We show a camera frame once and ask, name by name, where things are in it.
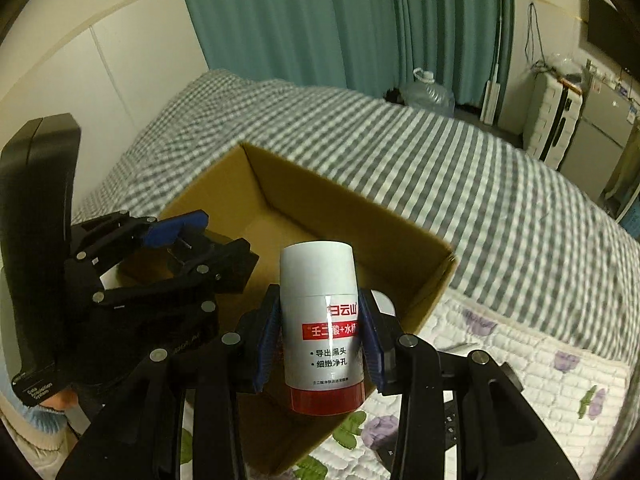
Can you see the clear plastic water jug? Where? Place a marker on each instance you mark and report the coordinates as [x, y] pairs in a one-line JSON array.
[[427, 95]]

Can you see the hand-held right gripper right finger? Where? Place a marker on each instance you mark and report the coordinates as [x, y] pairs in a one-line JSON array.
[[374, 350]]

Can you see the person's left forearm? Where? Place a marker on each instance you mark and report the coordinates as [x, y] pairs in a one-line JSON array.
[[35, 415]]

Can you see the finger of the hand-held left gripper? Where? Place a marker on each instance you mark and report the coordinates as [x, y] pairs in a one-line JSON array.
[[220, 270], [177, 225]]

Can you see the white mop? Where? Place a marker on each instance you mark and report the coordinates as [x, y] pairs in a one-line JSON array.
[[492, 95]]

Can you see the teal curtain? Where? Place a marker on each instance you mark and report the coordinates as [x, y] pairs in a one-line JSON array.
[[300, 20]]

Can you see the grey refrigerator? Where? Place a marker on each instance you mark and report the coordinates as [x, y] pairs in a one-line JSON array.
[[600, 135]]

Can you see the white suitcase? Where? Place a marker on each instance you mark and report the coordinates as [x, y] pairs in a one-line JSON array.
[[550, 120]]

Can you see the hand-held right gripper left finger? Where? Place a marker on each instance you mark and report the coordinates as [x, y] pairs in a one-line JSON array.
[[265, 345]]

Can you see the white bottle with red label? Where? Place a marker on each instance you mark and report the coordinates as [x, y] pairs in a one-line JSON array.
[[320, 330]]

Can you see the black wall television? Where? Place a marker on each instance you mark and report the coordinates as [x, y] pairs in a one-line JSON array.
[[610, 30]]

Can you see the brown cardboard box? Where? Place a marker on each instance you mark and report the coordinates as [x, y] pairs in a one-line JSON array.
[[300, 200]]

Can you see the white floral quilt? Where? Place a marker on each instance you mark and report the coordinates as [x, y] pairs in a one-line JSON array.
[[525, 355]]

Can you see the grey checkered blanket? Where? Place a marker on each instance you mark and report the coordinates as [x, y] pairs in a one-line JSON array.
[[450, 170]]

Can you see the clear plastic bag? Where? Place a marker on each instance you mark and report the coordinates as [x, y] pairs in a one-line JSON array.
[[567, 65]]

